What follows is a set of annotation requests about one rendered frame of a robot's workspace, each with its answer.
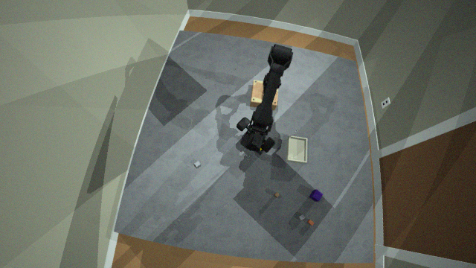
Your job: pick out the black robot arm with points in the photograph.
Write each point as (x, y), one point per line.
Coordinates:
(279, 60)

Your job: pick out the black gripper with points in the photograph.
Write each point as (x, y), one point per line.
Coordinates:
(268, 144)

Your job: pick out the blue cube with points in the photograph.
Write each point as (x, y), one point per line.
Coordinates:
(316, 195)

